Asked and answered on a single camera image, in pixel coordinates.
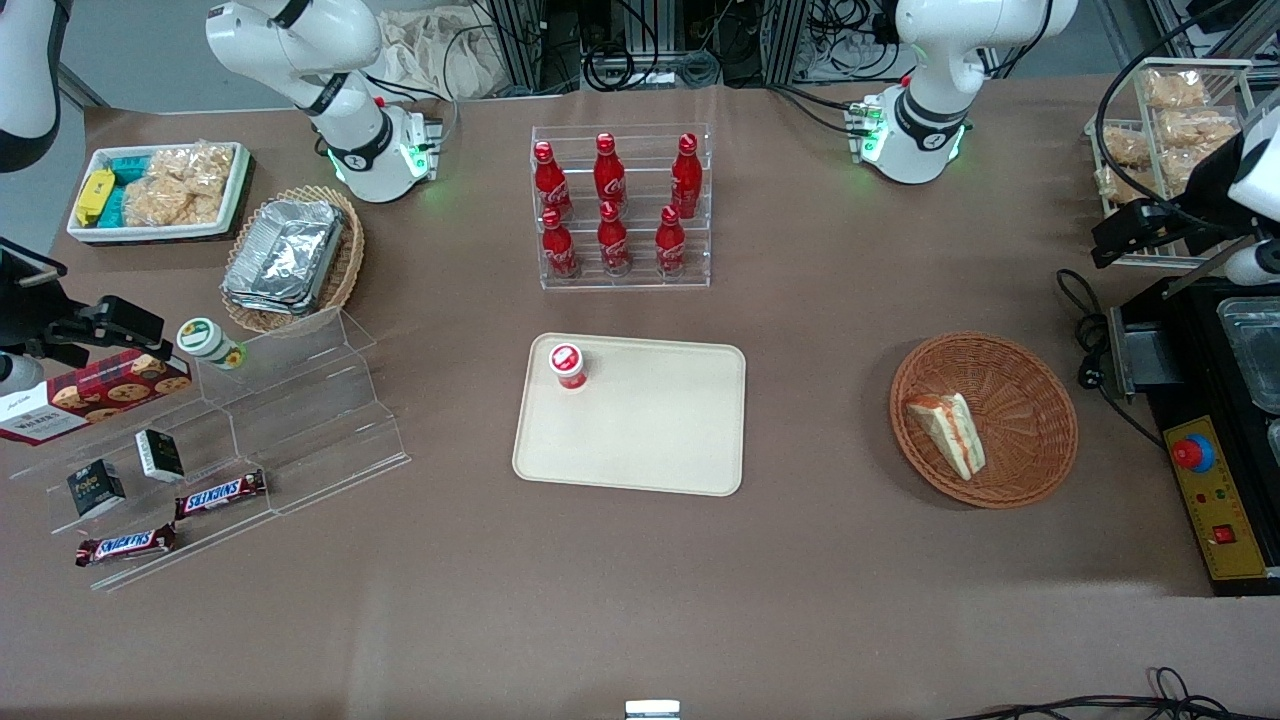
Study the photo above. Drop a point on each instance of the small black carton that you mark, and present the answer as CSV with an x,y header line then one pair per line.
x,y
96,488
160,455

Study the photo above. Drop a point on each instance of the red emergency stop button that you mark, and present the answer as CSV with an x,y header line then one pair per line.
x,y
1193,453

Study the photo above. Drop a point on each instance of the aluminium foil container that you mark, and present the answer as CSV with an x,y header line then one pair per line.
x,y
285,250

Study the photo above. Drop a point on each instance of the triangle sandwich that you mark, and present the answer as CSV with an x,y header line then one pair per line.
x,y
950,432

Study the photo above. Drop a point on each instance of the teal snack packet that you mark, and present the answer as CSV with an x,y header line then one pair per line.
x,y
130,168
115,205

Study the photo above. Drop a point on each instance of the clear bag of crackers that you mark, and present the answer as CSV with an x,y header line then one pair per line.
x,y
195,163
170,202

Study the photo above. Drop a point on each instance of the metal baking tray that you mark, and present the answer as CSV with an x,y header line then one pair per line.
x,y
1255,350

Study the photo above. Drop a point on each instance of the clear acrylic stepped shelf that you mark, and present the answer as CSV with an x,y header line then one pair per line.
x,y
300,420

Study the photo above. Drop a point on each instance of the brown Snickers bar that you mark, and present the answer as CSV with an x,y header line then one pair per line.
x,y
220,494
125,545

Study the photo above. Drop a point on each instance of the beige cloth bag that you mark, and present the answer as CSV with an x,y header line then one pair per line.
x,y
430,55

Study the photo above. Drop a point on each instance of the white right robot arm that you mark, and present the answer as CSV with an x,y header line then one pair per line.
x,y
300,40

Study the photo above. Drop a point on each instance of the small white box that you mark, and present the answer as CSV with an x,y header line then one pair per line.
x,y
652,710

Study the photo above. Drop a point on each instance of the red tartan cookie box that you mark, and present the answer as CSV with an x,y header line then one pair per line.
x,y
100,395

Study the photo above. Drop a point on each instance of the clear bag of fried snacks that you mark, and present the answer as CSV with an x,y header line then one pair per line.
x,y
1122,148
1115,185
1185,168
1175,88
1198,128

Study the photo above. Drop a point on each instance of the grey metal bar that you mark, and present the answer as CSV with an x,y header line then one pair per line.
x,y
1205,270

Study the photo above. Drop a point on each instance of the oval wicker basket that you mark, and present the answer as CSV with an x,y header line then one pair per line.
x,y
350,250

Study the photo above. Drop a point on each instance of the white rectangular snack tray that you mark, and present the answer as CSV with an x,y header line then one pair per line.
x,y
225,200

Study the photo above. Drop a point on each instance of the green lidded cup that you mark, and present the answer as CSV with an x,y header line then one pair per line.
x,y
205,340

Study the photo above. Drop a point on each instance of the red cola bottle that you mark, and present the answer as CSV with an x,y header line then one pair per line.
x,y
613,245
670,248
558,250
609,175
686,180
550,185

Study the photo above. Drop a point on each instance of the black machine with yellow panel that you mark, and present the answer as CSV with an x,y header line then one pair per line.
x,y
1200,330

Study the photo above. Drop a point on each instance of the aluminium frame post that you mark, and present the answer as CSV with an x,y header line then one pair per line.
x,y
520,40
790,40

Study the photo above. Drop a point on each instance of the beige plastic tray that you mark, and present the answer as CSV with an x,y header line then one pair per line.
x,y
660,420

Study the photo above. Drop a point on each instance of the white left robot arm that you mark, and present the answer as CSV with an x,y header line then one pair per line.
x,y
940,100

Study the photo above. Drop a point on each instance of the red lidded cup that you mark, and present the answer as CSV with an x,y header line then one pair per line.
x,y
567,365

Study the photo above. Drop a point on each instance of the clear acrylic bottle rack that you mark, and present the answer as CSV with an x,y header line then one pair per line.
x,y
640,282

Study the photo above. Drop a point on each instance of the yellow snack packet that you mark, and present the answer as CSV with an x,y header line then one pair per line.
x,y
94,196

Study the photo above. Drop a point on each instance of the round brown wicker basket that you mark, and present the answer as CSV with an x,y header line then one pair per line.
x,y
1020,400

